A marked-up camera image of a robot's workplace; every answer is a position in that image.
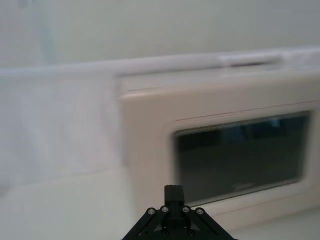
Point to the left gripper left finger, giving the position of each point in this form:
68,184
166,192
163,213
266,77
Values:
150,225

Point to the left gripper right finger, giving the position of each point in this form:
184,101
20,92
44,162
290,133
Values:
200,225

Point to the cream microwave oven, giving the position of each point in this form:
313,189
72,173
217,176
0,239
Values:
225,150

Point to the white curtain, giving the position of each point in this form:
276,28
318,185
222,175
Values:
150,27

